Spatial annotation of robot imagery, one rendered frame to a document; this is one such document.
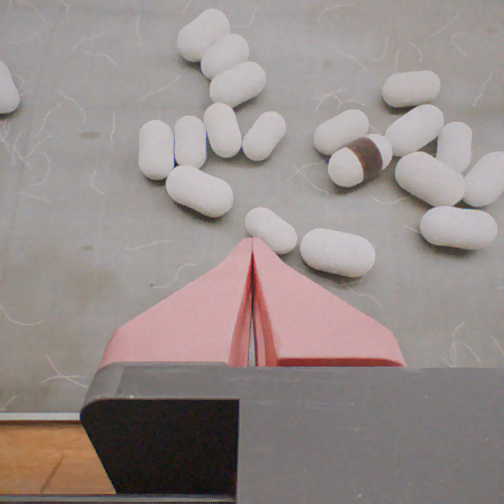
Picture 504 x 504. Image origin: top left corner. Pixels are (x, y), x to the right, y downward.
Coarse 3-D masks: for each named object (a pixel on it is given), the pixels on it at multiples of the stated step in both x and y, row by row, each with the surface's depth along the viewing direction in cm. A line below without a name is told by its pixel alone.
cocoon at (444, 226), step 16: (448, 208) 19; (432, 224) 19; (448, 224) 18; (464, 224) 18; (480, 224) 18; (496, 224) 19; (432, 240) 19; (448, 240) 19; (464, 240) 19; (480, 240) 18
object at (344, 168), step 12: (384, 144) 19; (336, 156) 20; (348, 156) 19; (384, 156) 19; (336, 168) 19; (348, 168) 19; (360, 168) 19; (336, 180) 20; (348, 180) 20; (360, 180) 20
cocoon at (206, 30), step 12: (204, 12) 22; (216, 12) 22; (192, 24) 21; (204, 24) 21; (216, 24) 21; (228, 24) 22; (180, 36) 21; (192, 36) 21; (204, 36) 21; (216, 36) 22; (180, 48) 22; (192, 48) 21; (204, 48) 22; (192, 60) 22
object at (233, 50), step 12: (228, 36) 21; (240, 36) 22; (216, 48) 21; (228, 48) 21; (240, 48) 21; (204, 60) 21; (216, 60) 21; (228, 60) 21; (240, 60) 22; (204, 72) 22; (216, 72) 21
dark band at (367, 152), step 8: (352, 144) 20; (360, 144) 19; (368, 144) 19; (360, 152) 19; (368, 152) 19; (376, 152) 19; (360, 160) 19; (368, 160) 19; (376, 160) 19; (368, 168) 19; (376, 168) 20; (368, 176) 20
